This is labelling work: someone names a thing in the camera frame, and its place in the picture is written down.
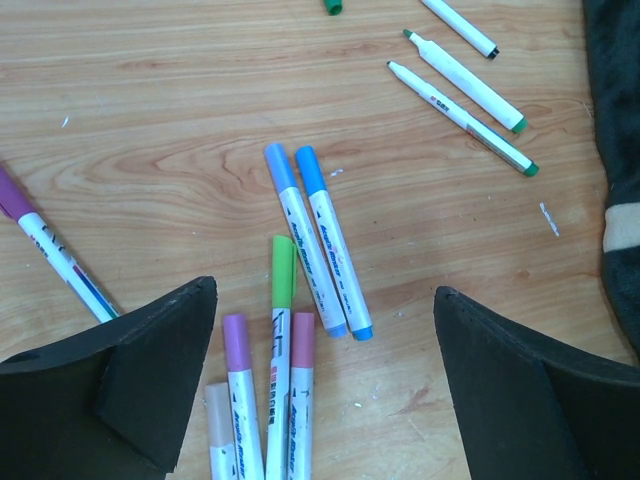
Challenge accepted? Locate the periwinkle cap marker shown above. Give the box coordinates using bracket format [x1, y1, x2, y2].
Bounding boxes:
[265, 143, 348, 338]

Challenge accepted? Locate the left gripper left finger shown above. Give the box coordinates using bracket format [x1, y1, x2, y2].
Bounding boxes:
[1, 276, 217, 479]

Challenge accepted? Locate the beige cap marker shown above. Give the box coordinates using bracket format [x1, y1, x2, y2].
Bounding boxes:
[205, 382, 239, 480]

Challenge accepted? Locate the sky blue cap marker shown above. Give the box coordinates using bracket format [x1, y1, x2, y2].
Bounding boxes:
[295, 146, 374, 341]

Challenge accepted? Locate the black cap marker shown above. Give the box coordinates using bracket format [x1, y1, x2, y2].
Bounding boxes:
[422, 0, 500, 60]

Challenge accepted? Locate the purple cap marker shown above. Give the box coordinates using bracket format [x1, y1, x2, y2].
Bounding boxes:
[1, 168, 120, 323]

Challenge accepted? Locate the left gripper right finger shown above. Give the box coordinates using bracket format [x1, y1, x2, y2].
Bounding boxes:
[434, 286, 639, 479]

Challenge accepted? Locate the dark green rainbow marker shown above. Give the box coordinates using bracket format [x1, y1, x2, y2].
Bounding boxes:
[387, 61, 539, 177]

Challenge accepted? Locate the pink cap marker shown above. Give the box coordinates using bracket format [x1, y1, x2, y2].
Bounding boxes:
[287, 312, 315, 480]

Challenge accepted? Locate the lilac cap marker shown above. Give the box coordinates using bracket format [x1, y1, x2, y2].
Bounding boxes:
[223, 314, 265, 479]

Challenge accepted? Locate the light green cap marker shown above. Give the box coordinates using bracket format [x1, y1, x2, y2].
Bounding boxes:
[265, 235, 296, 479]

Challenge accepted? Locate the dark green pen cap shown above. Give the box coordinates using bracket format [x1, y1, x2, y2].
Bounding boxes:
[322, 0, 343, 16]

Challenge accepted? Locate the black floral pillow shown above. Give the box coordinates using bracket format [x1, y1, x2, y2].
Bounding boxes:
[583, 1, 639, 352]

